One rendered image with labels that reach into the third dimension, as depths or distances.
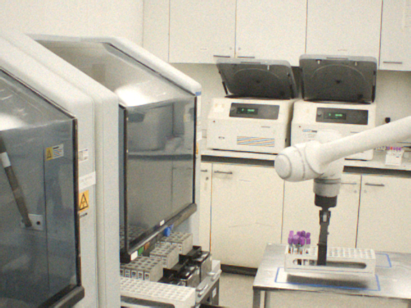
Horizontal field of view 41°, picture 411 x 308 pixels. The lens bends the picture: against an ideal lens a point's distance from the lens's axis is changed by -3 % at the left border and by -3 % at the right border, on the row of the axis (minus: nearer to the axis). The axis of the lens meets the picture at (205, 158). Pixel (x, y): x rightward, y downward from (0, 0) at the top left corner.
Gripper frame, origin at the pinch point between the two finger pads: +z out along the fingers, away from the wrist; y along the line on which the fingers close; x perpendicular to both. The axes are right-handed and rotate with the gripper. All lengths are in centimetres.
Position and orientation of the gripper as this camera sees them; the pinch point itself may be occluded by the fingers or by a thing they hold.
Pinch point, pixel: (322, 253)
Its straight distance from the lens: 193.7
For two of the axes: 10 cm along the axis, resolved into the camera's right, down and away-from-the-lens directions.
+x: -9.8, -0.5, 2.1
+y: 2.1, -1.6, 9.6
